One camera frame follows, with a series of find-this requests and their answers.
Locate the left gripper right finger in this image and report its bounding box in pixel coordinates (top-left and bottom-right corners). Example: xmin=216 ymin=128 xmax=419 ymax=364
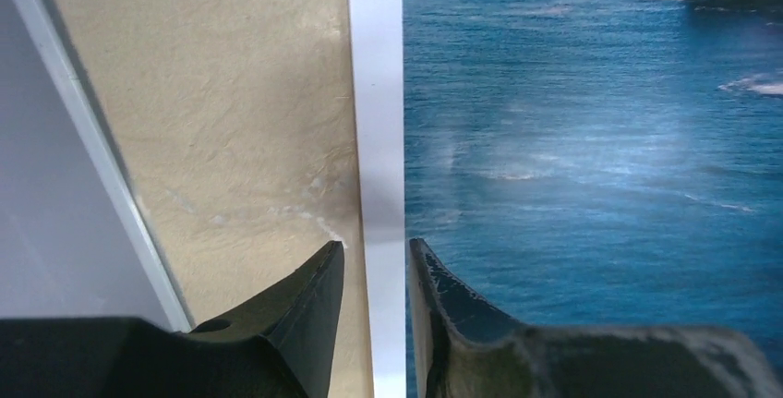
xmin=408 ymin=238 xmax=782 ymax=397

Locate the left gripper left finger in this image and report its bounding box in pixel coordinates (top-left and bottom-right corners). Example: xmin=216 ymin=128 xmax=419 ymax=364
xmin=1 ymin=241 xmax=344 ymax=397

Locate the seascape photo print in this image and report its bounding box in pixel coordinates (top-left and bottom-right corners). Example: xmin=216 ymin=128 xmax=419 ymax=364
xmin=349 ymin=0 xmax=782 ymax=397

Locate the aluminium table edge rail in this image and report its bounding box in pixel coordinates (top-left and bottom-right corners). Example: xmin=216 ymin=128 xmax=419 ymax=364
xmin=1 ymin=0 xmax=191 ymax=331

